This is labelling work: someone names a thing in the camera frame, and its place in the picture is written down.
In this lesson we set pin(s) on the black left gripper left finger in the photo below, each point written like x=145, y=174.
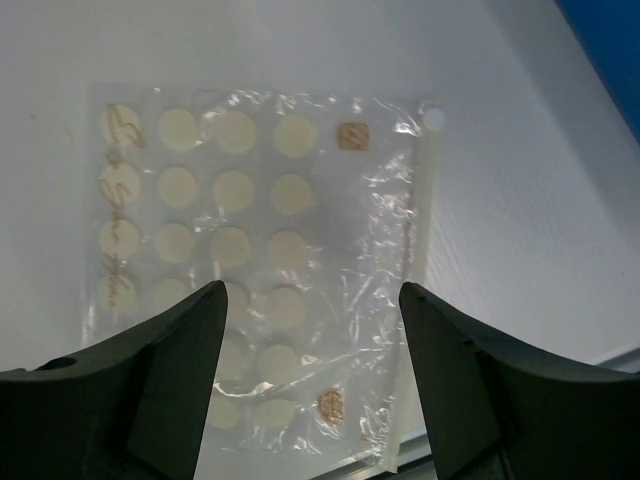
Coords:
x=130, y=407

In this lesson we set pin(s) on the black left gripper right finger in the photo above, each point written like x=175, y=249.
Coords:
x=496, y=407

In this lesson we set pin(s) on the clear dotted zip top bag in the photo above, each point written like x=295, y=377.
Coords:
x=313, y=209

